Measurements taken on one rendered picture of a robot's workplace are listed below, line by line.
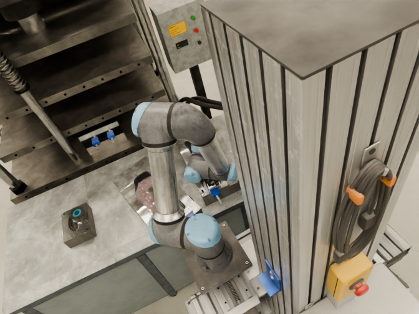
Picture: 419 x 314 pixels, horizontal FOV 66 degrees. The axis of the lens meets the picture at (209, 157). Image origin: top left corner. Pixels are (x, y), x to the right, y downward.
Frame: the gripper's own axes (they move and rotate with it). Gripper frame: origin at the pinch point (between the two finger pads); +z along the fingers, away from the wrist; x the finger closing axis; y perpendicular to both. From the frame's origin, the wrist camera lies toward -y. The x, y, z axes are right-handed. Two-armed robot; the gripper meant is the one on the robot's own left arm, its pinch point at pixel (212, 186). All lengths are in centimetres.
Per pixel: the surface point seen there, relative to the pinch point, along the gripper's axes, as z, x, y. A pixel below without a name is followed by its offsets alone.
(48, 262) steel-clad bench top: 11, -94, -9
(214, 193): 0.0, -0.6, 4.5
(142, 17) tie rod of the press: -63, 4, -72
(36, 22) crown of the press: -68, -50, -106
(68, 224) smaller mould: 4, -78, -21
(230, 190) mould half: 7.1, 8.1, 2.2
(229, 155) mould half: 2.1, 17.1, -16.6
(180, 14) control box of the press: -52, 27, -85
